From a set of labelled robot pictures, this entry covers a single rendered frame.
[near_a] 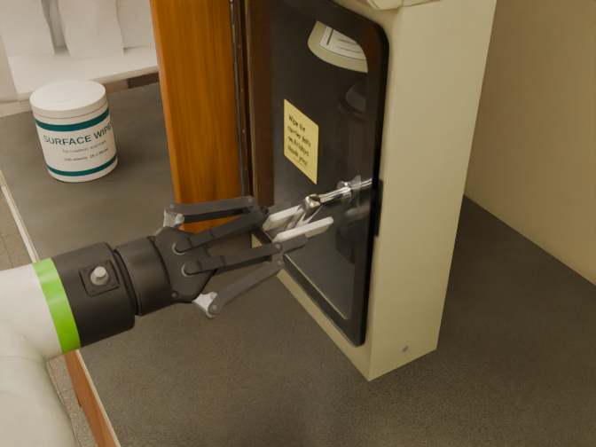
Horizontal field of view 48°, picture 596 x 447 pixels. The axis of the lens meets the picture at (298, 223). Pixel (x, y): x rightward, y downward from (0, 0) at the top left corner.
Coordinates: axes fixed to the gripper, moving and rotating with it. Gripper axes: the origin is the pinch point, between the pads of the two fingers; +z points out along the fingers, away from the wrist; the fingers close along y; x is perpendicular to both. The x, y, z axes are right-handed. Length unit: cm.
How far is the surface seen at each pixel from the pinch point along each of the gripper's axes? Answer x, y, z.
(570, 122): 2.6, 1.8, 48.4
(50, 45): 91, 94, -1
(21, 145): 62, 51, -19
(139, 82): 109, 89, 24
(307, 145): -2.5, 7.7, 4.1
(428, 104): -17.8, 2.1, 9.6
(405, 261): -2.1, -8.8, 9.1
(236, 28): 0.6, 26.8, 4.2
